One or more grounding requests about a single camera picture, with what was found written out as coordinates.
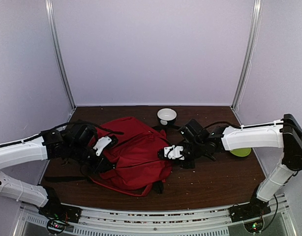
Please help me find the red backpack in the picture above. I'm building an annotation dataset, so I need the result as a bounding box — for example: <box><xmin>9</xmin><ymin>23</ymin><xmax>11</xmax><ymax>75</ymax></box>
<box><xmin>44</xmin><ymin>117</ymin><xmax>181</xmax><ymax>197</ymax></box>

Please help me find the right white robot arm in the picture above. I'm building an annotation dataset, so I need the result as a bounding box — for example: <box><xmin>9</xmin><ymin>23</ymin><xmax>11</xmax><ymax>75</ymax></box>
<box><xmin>179</xmin><ymin>114</ymin><xmax>302</xmax><ymax>217</ymax></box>

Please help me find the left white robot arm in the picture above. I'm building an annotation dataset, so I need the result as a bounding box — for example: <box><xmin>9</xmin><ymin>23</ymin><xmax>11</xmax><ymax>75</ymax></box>
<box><xmin>0</xmin><ymin>120</ymin><xmax>124</xmax><ymax>218</ymax></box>

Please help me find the dark blue white bowl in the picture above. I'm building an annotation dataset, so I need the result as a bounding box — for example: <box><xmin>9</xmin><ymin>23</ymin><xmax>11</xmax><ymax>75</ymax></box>
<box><xmin>157</xmin><ymin>108</ymin><xmax>177</xmax><ymax>126</ymax></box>

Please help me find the green plate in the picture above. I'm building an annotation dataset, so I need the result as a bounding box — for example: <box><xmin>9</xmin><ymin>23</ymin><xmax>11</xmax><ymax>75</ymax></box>
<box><xmin>230</xmin><ymin>147</ymin><xmax>252</xmax><ymax>158</ymax></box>

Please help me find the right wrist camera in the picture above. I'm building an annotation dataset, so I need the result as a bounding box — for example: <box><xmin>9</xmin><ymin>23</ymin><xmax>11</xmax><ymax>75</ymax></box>
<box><xmin>157</xmin><ymin>145</ymin><xmax>185</xmax><ymax>160</ymax></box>

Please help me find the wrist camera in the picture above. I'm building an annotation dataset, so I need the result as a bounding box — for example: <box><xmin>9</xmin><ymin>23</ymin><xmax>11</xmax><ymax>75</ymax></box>
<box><xmin>93</xmin><ymin>135</ymin><xmax>118</xmax><ymax>156</ymax></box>
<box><xmin>157</xmin><ymin>145</ymin><xmax>185</xmax><ymax>160</ymax></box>

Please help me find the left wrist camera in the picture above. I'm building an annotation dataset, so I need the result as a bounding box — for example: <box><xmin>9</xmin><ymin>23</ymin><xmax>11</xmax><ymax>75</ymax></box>
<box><xmin>93</xmin><ymin>135</ymin><xmax>118</xmax><ymax>156</ymax></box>

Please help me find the aluminium front rail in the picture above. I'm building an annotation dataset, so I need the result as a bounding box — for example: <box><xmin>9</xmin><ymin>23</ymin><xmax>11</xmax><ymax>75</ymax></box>
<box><xmin>18</xmin><ymin>194</ymin><xmax>289</xmax><ymax>236</ymax></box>

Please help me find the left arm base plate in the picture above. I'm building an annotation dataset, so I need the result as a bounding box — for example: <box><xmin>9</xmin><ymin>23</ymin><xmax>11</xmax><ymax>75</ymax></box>
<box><xmin>38</xmin><ymin>205</ymin><xmax>82</xmax><ymax>223</ymax></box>

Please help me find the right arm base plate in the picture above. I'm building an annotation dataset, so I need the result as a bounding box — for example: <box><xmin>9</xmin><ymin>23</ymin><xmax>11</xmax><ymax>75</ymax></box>
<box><xmin>229</xmin><ymin>202</ymin><xmax>271</xmax><ymax>223</ymax></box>

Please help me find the left aluminium corner post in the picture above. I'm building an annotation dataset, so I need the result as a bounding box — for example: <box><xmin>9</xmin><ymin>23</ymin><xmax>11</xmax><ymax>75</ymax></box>
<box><xmin>45</xmin><ymin>0</ymin><xmax>76</xmax><ymax>110</ymax></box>

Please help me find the aluminium corner post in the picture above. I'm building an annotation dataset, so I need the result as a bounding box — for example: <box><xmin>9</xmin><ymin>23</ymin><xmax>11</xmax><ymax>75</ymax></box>
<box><xmin>231</xmin><ymin>0</ymin><xmax>263</xmax><ymax>111</ymax></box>
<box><xmin>45</xmin><ymin>0</ymin><xmax>76</xmax><ymax>110</ymax></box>

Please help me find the right aluminium corner post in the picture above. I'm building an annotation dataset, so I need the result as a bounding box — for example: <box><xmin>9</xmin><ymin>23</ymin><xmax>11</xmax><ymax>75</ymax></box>
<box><xmin>231</xmin><ymin>0</ymin><xmax>263</xmax><ymax>111</ymax></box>

